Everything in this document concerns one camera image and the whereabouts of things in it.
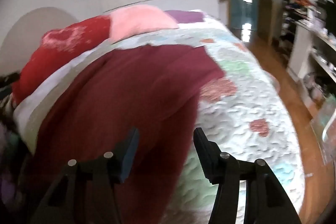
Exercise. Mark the beige rounded headboard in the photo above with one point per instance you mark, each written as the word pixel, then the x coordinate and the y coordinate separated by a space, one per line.
pixel 26 29

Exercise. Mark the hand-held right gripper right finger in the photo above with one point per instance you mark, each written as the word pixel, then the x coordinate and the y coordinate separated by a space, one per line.
pixel 207 158

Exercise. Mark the white bed sheet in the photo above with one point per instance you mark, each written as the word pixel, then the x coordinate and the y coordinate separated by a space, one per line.
pixel 39 106

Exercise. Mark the cluttered shoe rack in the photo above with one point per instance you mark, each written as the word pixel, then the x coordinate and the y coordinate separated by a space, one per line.
pixel 288 19

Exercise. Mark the purple pillow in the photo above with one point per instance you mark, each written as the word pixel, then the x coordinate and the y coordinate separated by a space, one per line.
pixel 186 16

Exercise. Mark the pink pillow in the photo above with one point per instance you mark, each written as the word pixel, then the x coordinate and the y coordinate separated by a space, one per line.
pixel 139 19

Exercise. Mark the pile of bags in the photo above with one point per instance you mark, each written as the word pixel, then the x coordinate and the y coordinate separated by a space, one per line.
pixel 313 87

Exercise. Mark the red patterned pillow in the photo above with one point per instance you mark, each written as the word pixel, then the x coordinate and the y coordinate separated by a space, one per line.
pixel 52 61

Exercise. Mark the heart-print quilted bedspread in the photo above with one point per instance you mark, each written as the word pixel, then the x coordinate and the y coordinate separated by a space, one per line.
pixel 249 108

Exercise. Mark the white shelf unit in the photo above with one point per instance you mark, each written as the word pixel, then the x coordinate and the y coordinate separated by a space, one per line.
pixel 299 50

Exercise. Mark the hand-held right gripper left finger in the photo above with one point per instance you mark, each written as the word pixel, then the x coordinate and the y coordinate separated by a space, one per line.
pixel 131 158

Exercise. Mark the maroon sweater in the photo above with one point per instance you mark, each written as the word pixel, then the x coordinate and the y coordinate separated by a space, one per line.
pixel 144 87

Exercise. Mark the pale green board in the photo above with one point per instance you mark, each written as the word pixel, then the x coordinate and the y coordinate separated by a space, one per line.
pixel 323 119

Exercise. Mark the pile of clothes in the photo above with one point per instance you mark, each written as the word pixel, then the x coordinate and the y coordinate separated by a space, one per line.
pixel 8 113

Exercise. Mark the black monitor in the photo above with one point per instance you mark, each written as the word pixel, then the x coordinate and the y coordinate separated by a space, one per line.
pixel 328 16

